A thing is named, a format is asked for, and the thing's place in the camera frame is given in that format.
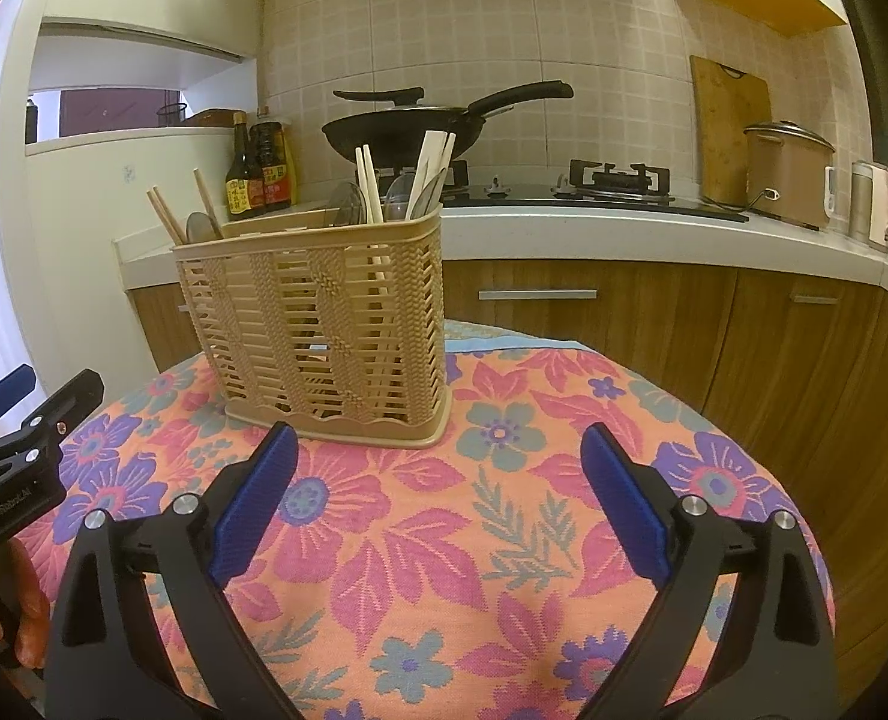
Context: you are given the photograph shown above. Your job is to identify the dark soy sauce bottle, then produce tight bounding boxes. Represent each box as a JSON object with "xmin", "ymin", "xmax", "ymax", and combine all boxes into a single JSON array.
[{"xmin": 224, "ymin": 110, "xmax": 265, "ymax": 220}]

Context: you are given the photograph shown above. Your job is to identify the pale joined chopstick pair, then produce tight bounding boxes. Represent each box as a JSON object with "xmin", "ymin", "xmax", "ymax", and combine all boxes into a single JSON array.
[{"xmin": 405, "ymin": 130, "xmax": 455, "ymax": 220}]

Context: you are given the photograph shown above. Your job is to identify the black gas stove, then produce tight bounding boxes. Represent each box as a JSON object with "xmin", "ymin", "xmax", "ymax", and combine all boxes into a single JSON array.
[{"xmin": 442, "ymin": 160, "xmax": 750, "ymax": 224}]

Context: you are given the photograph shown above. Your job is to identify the brown rice cooker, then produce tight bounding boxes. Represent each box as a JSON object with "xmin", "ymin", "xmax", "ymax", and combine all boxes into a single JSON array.
[{"xmin": 743, "ymin": 121, "xmax": 836, "ymax": 229}]

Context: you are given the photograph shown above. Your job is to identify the white countertop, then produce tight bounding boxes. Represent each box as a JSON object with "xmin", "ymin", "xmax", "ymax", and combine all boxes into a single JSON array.
[{"xmin": 112, "ymin": 196, "xmax": 888, "ymax": 317}]

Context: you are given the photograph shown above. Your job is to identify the clear plastic spoon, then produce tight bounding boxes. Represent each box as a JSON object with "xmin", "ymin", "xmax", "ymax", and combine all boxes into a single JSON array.
[
  {"xmin": 185, "ymin": 211, "xmax": 221, "ymax": 244},
  {"xmin": 328, "ymin": 182, "xmax": 368, "ymax": 226},
  {"xmin": 382, "ymin": 169, "xmax": 447, "ymax": 221}
]

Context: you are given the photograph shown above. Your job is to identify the wooden cutting board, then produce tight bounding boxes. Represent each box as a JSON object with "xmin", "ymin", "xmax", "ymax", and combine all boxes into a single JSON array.
[{"xmin": 690, "ymin": 55, "xmax": 771, "ymax": 206}]

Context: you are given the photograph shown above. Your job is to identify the beige plastic utensil basket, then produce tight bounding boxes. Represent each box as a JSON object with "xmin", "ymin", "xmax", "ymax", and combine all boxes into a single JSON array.
[{"xmin": 172, "ymin": 210, "xmax": 452, "ymax": 449}]

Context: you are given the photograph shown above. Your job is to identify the person left hand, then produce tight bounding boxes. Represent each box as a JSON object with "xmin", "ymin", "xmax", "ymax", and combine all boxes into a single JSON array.
[{"xmin": 0, "ymin": 538, "xmax": 50, "ymax": 670}]

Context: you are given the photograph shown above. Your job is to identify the floral tablecloth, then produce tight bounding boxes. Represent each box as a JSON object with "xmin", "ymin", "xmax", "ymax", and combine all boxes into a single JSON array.
[{"xmin": 16, "ymin": 317, "xmax": 838, "ymax": 720}]

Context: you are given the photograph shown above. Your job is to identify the black wok lid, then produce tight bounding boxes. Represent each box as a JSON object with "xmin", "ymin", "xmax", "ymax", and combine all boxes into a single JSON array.
[{"xmin": 332, "ymin": 86, "xmax": 426, "ymax": 107}]

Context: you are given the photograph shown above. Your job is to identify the black wok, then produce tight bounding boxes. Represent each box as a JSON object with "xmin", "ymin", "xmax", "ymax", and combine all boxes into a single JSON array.
[{"xmin": 322, "ymin": 80, "xmax": 574, "ymax": 171}]

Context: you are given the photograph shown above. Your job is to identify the wooden chopstick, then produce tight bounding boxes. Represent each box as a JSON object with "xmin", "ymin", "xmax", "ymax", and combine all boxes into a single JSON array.
[
  {"xmin": 355, "ymin": 143, "xmax": 384, "ymax": 224},
  {"xmin": 192, "ymin": 167, "xmax": 224, "ymax": 239},
  {"xmin": 146, "ymin": 187, "xmax": 185, "ymax": 245}
]

